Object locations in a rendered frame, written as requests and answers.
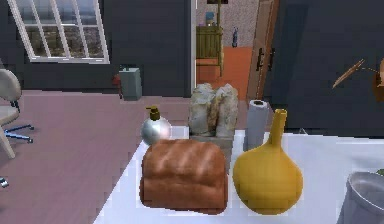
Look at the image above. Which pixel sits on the grey metal bowl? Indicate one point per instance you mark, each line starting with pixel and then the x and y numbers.
pixel 365 196

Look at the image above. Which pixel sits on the pale stone sculpture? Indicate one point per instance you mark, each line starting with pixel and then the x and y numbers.
pixel 213 111

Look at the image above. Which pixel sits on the silver round soap dispenser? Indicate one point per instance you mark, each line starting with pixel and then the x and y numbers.
pixel 155 130

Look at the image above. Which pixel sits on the brown bread loaf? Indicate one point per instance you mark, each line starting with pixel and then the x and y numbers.
pixel 185 175

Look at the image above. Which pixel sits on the grey paper towel roll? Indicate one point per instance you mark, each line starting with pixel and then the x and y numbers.
pixel 256 125

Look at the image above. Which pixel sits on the grey green bin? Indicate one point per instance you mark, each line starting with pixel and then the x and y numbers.
pixel 130 83

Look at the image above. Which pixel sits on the blue spray bottle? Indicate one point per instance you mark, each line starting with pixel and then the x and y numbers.
pixel 235 36

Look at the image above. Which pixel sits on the brown wooden room door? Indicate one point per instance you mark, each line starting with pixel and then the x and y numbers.
pixel 263 50

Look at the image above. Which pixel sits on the yellow round vase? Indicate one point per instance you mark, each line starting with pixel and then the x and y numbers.
pixel 267 176

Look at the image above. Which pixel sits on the white framed window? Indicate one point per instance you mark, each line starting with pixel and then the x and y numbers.
pixel 61 31

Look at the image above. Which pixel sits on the brown wooden stick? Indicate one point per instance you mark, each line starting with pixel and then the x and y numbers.
pixel 348 73

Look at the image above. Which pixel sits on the beige office chair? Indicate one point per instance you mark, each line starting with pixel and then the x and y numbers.
pixel 8 100

